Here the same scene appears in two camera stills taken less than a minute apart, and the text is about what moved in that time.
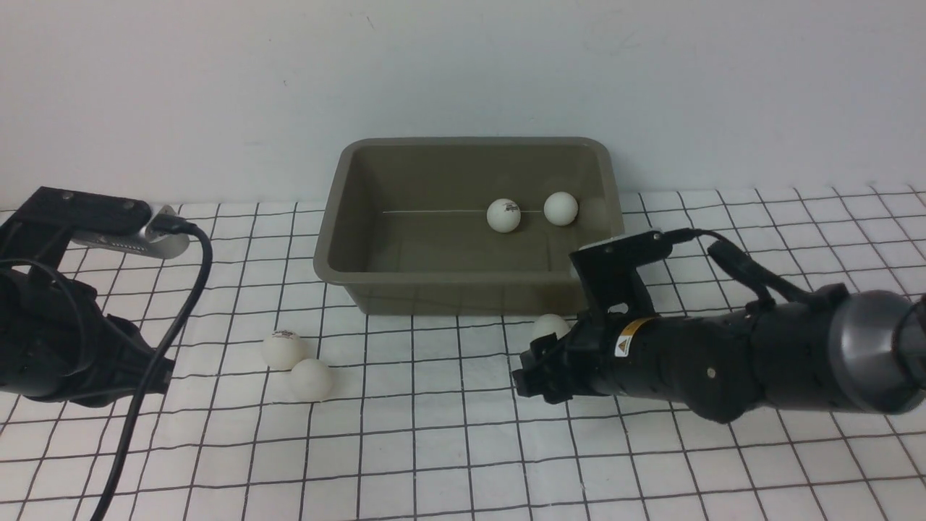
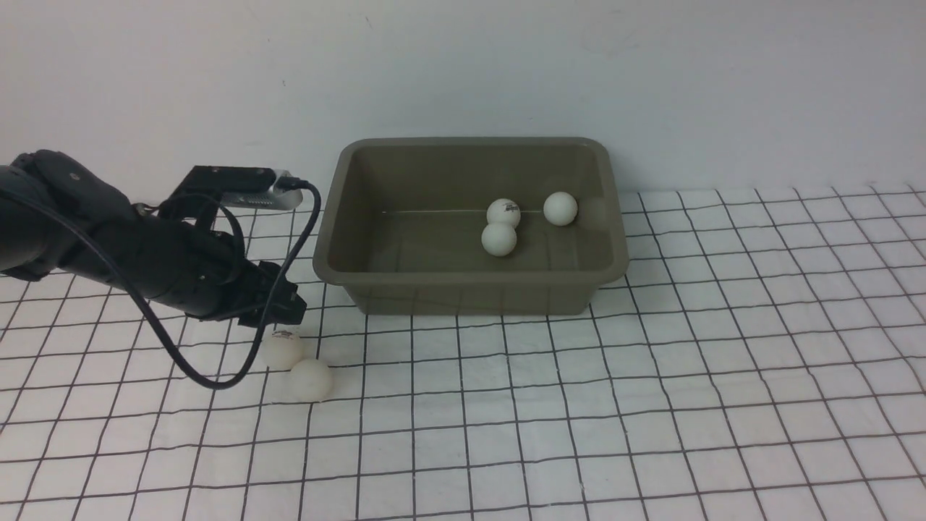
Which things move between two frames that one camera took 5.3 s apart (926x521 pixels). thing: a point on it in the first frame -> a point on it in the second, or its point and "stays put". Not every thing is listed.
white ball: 311,380 stays put
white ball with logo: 282,349 stays put
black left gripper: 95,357 -> 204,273
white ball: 549,323 -> 498,239
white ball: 561,208 stays put
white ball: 503,215 stays put
